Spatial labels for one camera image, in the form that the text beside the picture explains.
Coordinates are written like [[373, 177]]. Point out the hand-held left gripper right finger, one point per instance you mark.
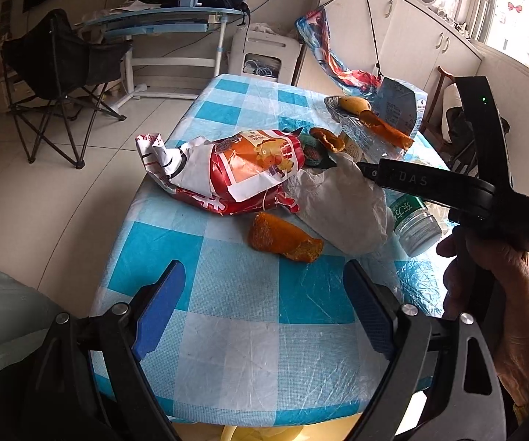
[[370, 317]]

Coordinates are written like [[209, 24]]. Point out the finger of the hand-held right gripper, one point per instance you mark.
[[411, 179]]

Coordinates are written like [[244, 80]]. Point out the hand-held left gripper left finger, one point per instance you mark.
[[158, 303]]

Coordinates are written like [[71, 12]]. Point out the white paper napkin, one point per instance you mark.
[[342, 206]]

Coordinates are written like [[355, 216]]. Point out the large orange peel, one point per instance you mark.
[[278, 239]]

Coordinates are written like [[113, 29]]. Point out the red white snack bag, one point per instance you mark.
[[246, 165]]

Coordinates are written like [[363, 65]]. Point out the clear plastic bottle green label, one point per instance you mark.
[[413, 225]]

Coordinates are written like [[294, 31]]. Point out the milk carton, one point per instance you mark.
[[397, 105]]

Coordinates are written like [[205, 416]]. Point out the wooden chair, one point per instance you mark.
[[444, 76]]

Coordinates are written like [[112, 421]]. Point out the blue white checkered tablecloth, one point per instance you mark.
[[246, 312]]

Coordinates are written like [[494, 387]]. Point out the small brown orange peel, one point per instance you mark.
[[328, 140]]

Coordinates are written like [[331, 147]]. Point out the yellow fruit piece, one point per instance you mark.
[[354, 104]]

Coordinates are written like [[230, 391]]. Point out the green crumpled wrapper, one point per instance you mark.
[[312, 154]]

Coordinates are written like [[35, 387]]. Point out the white cabinet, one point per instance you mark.
[[411, 41]]

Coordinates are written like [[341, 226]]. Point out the person's grey trouser leg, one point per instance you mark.
[[7, 312]]

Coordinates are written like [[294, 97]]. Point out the colourful plastic bag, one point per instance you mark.
[[324, 46]]

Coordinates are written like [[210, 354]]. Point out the white plastic stool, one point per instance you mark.
[[264, 41]]

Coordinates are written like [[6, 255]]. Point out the black folding chair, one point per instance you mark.
[[62, 64]]

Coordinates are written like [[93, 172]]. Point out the white bookshelf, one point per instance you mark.
[[7, 82]]

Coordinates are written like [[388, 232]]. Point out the blue glass desk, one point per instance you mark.
[[163, 16]]

